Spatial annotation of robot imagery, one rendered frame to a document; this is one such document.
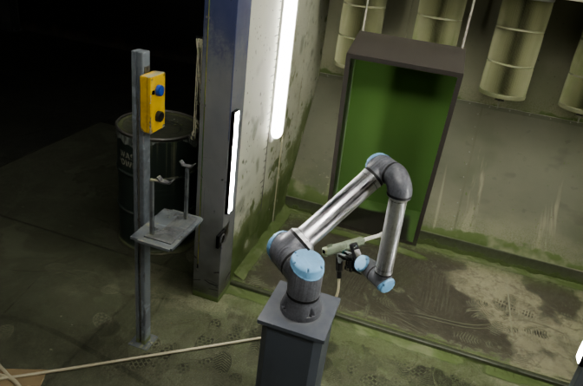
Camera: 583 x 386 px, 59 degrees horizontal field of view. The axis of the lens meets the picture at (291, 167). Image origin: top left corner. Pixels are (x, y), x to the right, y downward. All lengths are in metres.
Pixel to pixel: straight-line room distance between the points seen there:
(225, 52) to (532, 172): 2.65
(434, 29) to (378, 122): 0.94
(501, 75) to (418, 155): 0.94
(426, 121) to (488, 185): 1.19
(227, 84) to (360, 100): 0.93
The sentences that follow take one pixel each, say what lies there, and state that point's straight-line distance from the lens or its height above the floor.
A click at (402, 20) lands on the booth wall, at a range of 4.32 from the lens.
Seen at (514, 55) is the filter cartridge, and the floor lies 1.57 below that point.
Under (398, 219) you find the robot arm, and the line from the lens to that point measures 2.44.
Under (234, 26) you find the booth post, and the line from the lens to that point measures 2.64.
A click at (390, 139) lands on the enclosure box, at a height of 1.04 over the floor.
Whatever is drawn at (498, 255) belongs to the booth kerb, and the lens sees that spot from 4.26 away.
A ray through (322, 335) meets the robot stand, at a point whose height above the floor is 0.64.
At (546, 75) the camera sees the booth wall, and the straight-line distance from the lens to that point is 4.39.
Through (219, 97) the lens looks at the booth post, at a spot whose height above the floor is 1.34.
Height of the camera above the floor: 2.18
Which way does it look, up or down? 25 degrees down
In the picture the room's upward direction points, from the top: 7 degrees clockwise
